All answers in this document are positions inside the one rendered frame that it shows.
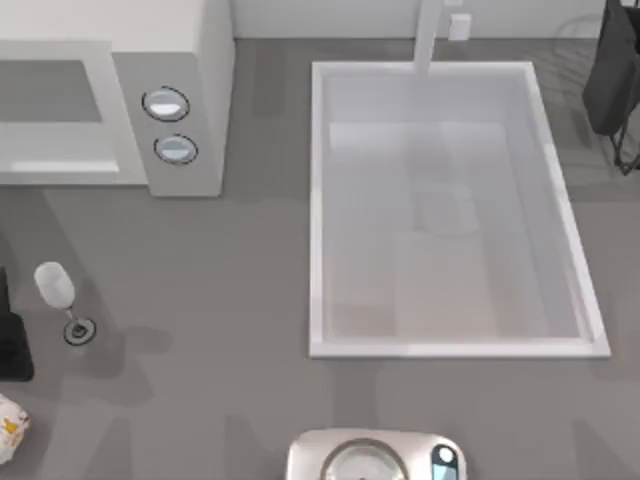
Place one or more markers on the white sink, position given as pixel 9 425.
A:
pixel 450 225

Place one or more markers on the round microwave knob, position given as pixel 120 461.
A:
pixel 165 103
pixel 175 149

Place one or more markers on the silver kitchen scale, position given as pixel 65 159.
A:
pixel 375 455

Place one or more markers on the pale microwave oven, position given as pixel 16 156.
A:
pixel 170 65

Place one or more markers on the tall white tap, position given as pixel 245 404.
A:
pixel 427 35

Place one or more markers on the clear wine glass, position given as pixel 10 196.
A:
pixel 55 290

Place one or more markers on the black folding stand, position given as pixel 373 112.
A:
pixel 612 75

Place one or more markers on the white patterned bag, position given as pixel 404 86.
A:
pixel 10 427

